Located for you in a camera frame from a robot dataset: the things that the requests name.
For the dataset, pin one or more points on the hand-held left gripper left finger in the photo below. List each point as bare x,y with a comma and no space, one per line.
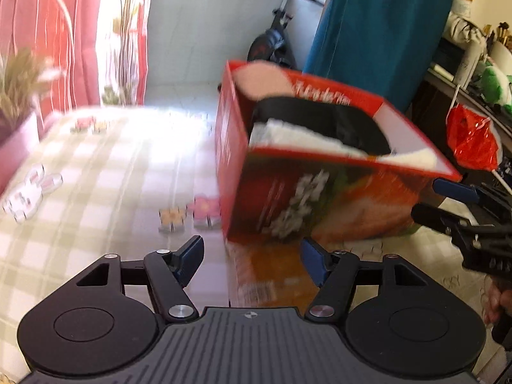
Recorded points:
190,259

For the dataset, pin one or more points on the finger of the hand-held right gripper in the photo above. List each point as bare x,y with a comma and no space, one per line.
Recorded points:
454,190
434,215

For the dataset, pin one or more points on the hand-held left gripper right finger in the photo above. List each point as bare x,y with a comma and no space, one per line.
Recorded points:
312,259

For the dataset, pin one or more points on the orange cracker packet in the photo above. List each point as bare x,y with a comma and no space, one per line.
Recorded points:
268,272

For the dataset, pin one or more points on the red strawberry print box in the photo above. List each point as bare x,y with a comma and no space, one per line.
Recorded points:
280,192

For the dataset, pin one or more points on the black cloth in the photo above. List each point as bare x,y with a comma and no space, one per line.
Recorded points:
340,124

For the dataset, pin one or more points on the pink knitted scarf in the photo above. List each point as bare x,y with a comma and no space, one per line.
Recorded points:
260,80

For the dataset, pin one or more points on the person's right hand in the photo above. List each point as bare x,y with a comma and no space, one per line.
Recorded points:
496,300

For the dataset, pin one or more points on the red plastic bag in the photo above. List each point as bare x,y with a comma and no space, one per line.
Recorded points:
468,140

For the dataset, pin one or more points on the translucent white plastic bag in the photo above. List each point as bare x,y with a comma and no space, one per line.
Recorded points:
498,144

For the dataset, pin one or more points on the dark desk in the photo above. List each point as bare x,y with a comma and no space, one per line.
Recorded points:
436,96

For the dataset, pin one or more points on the green plush toy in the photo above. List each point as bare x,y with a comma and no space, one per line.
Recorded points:
500,84

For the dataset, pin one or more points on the plaid bedsheet with rabbits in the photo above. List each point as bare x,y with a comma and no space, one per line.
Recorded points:
100,168

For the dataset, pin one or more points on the white bottle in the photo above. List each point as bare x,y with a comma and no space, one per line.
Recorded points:
470,62

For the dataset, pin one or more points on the black case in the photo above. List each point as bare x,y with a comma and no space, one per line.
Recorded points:
446,54

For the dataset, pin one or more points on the white brush holder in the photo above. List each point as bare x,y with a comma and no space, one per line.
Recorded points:
502,54

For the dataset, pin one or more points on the bunch of makeup brushes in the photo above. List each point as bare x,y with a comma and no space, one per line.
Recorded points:
502,32

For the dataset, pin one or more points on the teal curtain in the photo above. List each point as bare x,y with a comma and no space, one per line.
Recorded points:
380,28

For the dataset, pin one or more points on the white round labelled container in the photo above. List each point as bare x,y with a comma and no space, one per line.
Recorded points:
462,6

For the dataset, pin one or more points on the black exercise bike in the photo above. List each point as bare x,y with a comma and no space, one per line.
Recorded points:
266,46

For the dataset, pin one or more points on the potted plant pink pot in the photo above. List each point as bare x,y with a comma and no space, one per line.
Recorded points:
80,28

